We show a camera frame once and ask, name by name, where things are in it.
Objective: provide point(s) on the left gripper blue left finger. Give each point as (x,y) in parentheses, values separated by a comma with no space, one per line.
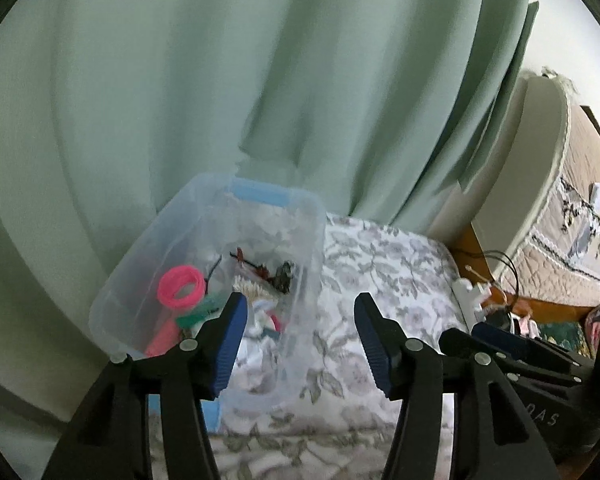
(227,332)

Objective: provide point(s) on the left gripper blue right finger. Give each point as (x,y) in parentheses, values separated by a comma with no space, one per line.
(383,341)

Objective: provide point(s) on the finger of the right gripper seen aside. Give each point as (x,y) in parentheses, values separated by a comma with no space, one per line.
(531,351)

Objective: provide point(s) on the teal hair clip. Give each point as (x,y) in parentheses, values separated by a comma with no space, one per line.
(209,306)

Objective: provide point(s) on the black rhinestone headband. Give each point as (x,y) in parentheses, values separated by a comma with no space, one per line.
(209,275)

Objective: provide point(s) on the clear plastic storage box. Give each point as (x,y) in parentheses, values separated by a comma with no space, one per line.
(162,277)

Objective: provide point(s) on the black rhinestone hair clip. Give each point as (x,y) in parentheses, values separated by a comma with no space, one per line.
(281,281)

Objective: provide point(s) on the white power strip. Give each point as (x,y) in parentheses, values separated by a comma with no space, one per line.
(470,298)

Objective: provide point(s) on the floral white quilt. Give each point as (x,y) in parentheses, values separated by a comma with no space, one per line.
(373,404)

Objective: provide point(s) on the beige quilted mattress cover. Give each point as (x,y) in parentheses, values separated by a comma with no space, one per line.
(538,198)

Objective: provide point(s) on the green curtain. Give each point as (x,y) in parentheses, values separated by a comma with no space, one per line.
(109,107)

